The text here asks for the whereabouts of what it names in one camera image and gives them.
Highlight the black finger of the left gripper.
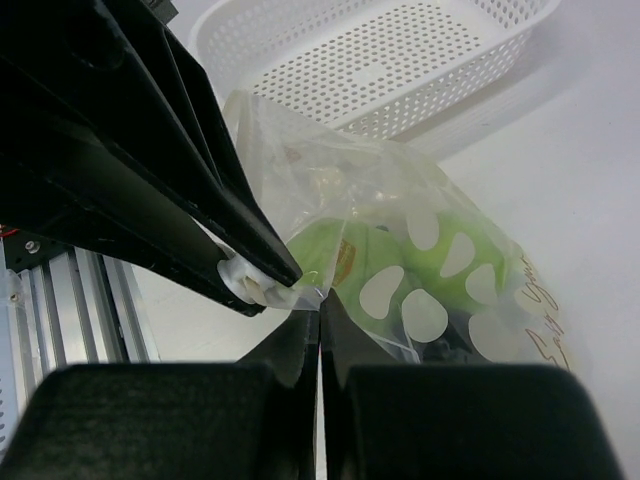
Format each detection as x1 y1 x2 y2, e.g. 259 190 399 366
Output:
94 1 302 286

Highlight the dark round fruit toy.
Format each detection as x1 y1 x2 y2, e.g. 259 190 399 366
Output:
389 309 481 369

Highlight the green cabbage toy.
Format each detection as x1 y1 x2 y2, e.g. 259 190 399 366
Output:
288 218 416 340

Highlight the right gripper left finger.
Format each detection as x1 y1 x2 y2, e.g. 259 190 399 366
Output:
1 311 319 479

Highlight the clear dotted zip bag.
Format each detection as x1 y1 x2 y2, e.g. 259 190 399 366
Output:
218 91 576 370

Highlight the light green apple toy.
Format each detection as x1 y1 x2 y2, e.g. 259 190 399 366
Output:
401 207 509 314

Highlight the aluminium mounting rail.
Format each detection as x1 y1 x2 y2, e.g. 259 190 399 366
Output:
0 239 161 480

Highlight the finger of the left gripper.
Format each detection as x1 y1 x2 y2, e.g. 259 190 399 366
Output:
1 1 260 316

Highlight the white perforated plastic basket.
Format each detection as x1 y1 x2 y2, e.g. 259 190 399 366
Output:
188 0 557 139

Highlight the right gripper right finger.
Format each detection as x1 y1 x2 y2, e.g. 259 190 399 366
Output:
320 294 623 479

